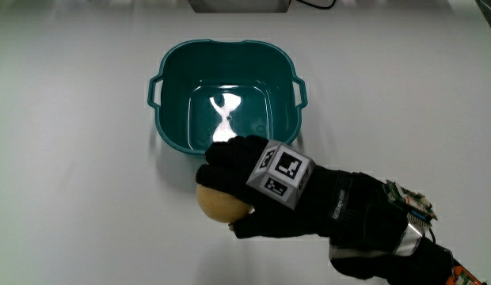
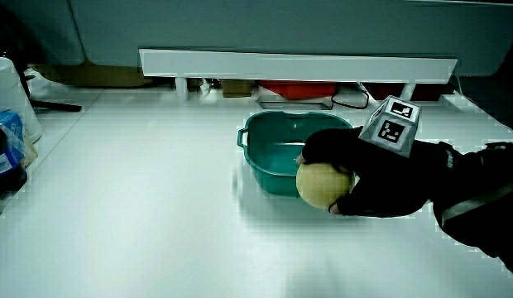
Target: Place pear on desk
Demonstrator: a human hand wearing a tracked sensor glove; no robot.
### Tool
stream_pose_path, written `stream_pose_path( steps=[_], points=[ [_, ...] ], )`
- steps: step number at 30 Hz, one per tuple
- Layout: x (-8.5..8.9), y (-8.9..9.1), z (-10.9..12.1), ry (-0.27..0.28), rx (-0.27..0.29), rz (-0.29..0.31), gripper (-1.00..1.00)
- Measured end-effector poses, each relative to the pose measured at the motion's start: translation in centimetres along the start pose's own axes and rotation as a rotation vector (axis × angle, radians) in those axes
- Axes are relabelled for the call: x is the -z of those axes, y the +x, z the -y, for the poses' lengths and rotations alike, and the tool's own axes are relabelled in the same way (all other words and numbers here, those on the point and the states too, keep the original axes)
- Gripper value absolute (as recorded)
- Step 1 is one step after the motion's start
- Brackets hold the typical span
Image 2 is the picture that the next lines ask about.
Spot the small brown cardboard box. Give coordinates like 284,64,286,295
220,79,256,99

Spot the blue carton box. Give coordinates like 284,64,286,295
0,110,26,163

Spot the dark bottle with label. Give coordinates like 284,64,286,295
0,126,28,195

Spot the person's right hand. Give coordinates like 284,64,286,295
295,95,449,218

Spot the white desk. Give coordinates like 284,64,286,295
0,84,513,298

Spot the black cable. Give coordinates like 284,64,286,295
330,87,371,111

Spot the yellow round pear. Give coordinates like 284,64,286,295
295,162,357,210

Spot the grey flat tray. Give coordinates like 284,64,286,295
256,94,334,112

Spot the white monitor riser shelf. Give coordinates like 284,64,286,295
138,48,458,103

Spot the red plastic bin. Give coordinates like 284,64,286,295
257,80,338,101

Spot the green plastic basin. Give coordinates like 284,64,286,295
237,109,354,197

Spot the black stand leg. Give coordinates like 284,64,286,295
15,61,84,113

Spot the white plastic bucket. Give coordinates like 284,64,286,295
0,55,44,144

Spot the person's right forearm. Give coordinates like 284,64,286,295
431,140,513,283

